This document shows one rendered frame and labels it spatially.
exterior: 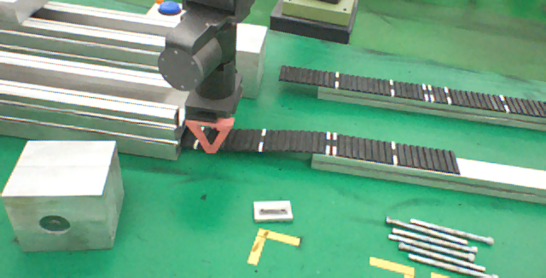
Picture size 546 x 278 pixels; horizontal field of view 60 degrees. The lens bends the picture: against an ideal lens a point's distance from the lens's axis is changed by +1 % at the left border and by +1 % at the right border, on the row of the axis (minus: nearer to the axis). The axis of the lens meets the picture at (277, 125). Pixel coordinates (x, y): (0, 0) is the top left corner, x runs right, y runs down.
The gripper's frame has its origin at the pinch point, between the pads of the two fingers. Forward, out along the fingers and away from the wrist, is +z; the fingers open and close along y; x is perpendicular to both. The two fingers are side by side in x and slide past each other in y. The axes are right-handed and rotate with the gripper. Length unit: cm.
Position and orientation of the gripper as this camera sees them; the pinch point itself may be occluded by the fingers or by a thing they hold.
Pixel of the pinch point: (214, 137)
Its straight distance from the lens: 72.9
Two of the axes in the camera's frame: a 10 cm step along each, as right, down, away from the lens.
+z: -0.9, 8.0, 6.0
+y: -1.0, 5.9, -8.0
